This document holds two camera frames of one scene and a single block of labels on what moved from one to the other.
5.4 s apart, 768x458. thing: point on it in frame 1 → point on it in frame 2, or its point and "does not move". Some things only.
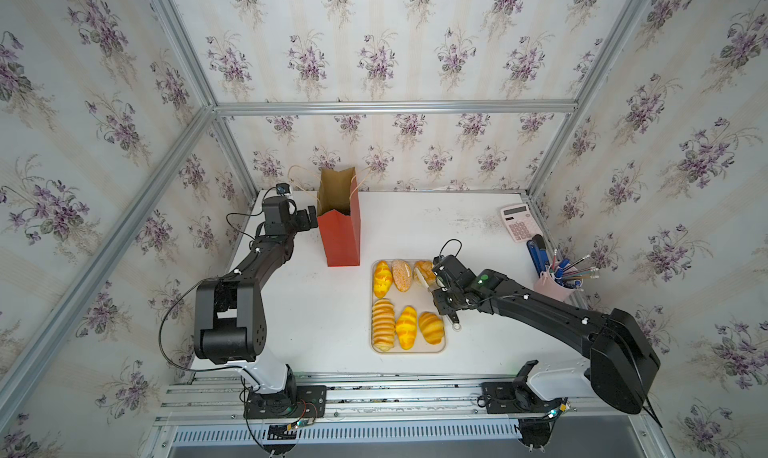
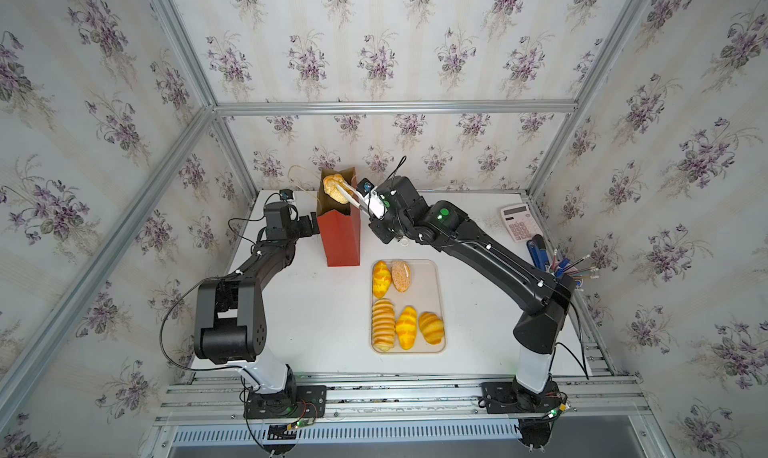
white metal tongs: [438, 286] → [355, 197]
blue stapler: [538, 253] does not move
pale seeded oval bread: [402, 275] does not move
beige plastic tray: [402, 319] does not move
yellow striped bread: [382, 278] does not move
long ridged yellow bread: [383, 324] does not move
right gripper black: [441, 306] → [379, 232]
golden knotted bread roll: [426, 269] → [330, 183]
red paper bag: [339, 216] does not move
